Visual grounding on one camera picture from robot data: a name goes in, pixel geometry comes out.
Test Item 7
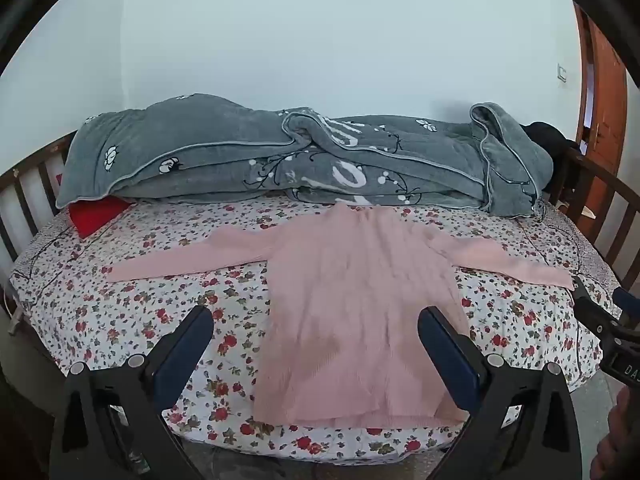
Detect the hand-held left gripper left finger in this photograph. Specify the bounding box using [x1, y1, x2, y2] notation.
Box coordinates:
[50, 305, 215, 480]

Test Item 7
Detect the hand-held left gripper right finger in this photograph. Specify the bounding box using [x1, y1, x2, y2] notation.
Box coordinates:
[418, 306, 584, 480]

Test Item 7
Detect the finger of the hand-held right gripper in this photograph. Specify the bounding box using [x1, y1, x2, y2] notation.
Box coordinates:
[612, 286, 640, 323]
[572, 275, 623, 348]

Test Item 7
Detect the pink knitted sweater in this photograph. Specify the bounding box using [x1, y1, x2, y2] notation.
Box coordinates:
[107, 203, 576, 426]

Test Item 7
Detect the person's right hand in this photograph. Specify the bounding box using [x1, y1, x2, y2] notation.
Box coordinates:
[590, 387, 640, 480]

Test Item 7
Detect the floral bed sheet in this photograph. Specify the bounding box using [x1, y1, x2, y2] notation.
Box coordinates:
[10, 195, 621, 463]

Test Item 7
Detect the red cloth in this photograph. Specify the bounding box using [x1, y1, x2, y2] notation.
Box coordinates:
[69, 196, 132, 239]

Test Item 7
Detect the black cloth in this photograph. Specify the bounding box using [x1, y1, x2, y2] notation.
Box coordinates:
[522, 121, 583, 192]

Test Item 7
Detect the brown wooden door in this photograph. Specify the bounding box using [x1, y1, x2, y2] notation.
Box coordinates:
[574, 4, 628, 181]

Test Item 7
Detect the grey floral blanket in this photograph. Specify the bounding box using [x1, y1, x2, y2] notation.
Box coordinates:
[56, 92, 555, 218]

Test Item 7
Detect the wooden bed rail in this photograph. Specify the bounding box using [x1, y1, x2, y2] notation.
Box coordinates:
[0, 130, 81, 306]
[550, 152, 640, 301]

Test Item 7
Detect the white cable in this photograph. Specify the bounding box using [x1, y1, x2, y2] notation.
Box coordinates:
[0, 287, 26, 337]

